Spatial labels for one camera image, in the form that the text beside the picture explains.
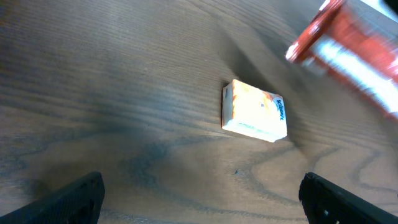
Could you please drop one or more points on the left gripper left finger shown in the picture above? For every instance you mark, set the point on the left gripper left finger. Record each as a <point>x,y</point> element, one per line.
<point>78,202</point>

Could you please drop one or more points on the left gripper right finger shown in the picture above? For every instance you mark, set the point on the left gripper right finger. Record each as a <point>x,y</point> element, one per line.
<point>325,202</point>

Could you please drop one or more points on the small orange box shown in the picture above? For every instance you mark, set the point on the small orange box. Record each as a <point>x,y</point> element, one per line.
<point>252,112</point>

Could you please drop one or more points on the red-brown snack bar wrapper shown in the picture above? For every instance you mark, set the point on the red-brown snack bar wrapper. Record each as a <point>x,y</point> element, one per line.
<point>351,51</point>

